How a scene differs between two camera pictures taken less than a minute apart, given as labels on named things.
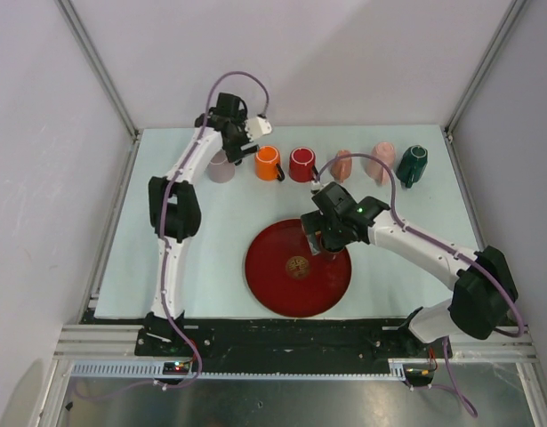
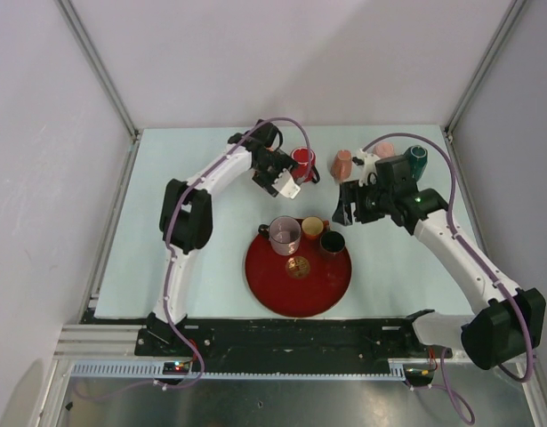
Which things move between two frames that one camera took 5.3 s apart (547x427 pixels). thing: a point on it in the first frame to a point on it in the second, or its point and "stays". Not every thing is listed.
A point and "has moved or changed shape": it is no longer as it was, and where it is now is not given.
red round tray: (286, 277) stays
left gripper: (235, 153) to (284, 162)
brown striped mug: (331, 255) has moved or changed shape
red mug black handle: (301, 165) stays
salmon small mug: (341, 169) stays
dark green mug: (412, 165) stays
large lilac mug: (220, 169) has moved or changed shape
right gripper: (313, 222) to (343, 215)
